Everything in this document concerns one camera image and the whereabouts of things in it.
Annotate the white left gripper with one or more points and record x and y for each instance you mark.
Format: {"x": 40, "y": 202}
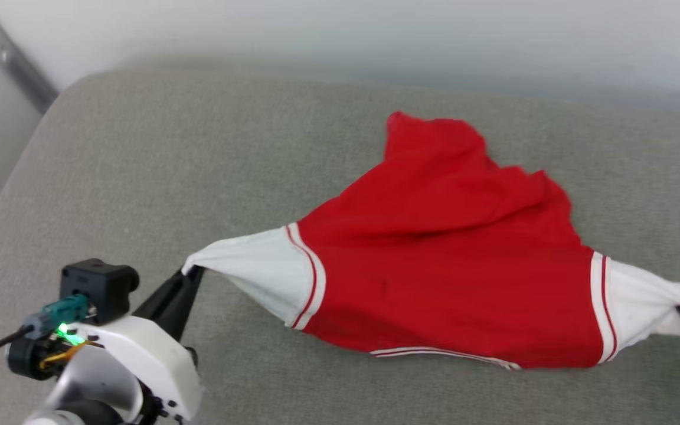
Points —
{"x": 151, "y": 360}

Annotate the red and white basketball jersey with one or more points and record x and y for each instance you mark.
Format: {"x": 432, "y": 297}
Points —
{"x": 446, "y": 265}

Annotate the grey fabric sofa seat cushion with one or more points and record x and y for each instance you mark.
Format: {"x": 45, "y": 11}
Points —
{"x": 198, "y": 165}

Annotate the light grey sofa backrest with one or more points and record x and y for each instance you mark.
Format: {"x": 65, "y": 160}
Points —
{"x": 316, "y": 29}

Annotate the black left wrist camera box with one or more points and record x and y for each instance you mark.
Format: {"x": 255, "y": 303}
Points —
{"x": 98, "y": 289}

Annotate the teal left camera connector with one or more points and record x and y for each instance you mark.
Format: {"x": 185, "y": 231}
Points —
{"x": 59, "y": 313}

